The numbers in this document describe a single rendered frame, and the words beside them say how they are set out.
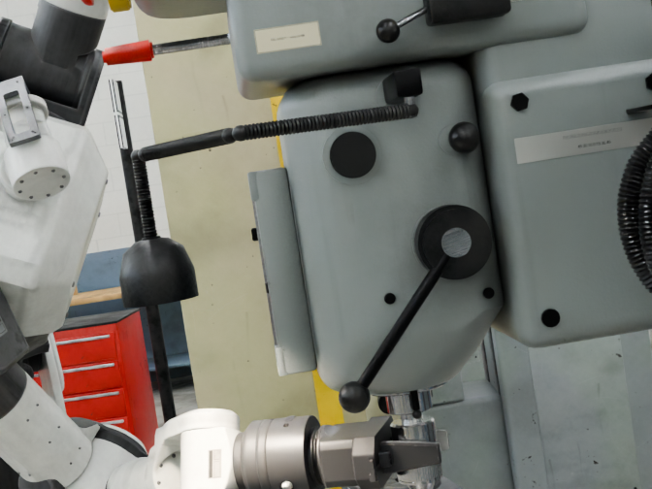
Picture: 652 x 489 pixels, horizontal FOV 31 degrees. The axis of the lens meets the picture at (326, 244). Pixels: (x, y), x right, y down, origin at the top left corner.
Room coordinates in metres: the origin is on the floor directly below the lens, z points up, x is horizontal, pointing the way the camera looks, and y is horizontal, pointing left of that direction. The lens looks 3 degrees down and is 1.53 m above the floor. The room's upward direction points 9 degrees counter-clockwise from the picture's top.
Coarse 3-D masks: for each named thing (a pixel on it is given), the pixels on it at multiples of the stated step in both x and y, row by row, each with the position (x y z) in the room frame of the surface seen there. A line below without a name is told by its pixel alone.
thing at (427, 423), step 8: (424, 416) 1.21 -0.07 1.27; (392, 424) 1.19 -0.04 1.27; (400, 424) 1.19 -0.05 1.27; (408, 424) 1.18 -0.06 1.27; (416, 424) 1.18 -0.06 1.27; (424, 424) 1.18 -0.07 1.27; (432, 424) 1.18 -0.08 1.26; (392, 432) 1.19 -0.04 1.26; (400, 432) 1.18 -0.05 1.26; (408, 432) 1.17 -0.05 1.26; (416, 432) 1.17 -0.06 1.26; (424, 432) 1.18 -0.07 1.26
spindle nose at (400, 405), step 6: (396, 396) 1.18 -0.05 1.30; (402, 396) 1.17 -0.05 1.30; (408, 396) 1.17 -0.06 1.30; (420, 396) 1.18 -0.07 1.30; (426, 396) 1.18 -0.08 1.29; (390, 402) 1.18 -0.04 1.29; (396, 402) 1.18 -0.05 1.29; (402, 402) 1.17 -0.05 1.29; (408, 402) 1.17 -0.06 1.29; (420, 402) 1.18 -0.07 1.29; (426, 402) 1.18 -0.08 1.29; (432, 402) 1.19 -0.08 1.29; (390, 408) 1.19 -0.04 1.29; (396, 408) 1.18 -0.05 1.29; (402, 408) 1.18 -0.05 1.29; (408, 408) 1.17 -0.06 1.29; (420, 408) 1.18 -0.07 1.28; (426, 408) 1.18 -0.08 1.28; (396, 414) 1.18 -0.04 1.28; (402, 414) 1.18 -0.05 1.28
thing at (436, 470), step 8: (432, 432) 1.18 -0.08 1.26; (400, 440) 1.18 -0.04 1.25; (408, 440) 1.17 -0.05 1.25; (416, 440) 1.17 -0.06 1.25; (424, 440) 1.18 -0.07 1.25; (432, 440) 1.18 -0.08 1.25; (440, 464) 1.19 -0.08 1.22; (400, 472) 1.19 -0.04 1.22; (408, 472) 1.18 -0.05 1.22; (416, 472) 1.17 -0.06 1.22; (424, 472) 1.17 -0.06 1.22; (432, 472) 1.18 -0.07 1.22; (440, 472) 1.19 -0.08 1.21; (400, 480) 1.19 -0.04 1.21; (408, 480) 1.18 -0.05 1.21; (416, 480) 1.17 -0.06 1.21; (424, 480) 1.17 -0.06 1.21; (432, 480) 1.18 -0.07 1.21
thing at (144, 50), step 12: (216, 36) 1.28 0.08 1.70; (228, 36) 1.28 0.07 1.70; (108, 48) 1.27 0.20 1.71; (120, 48) 1.27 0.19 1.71; (132, 48) 1.27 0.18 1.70; (144, 48) 1.27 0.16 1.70; (156, 48) 1.28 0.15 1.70; (168, 48) 1.28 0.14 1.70; (180, 48) 1.28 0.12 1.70; (192, 48) 1.28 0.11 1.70; (204, 48) 1.29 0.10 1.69; (108, 60) 1.27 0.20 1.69; (120, 60) 1.27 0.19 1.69; (132, 60) 1.28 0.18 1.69; (144, 60) 1.28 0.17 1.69
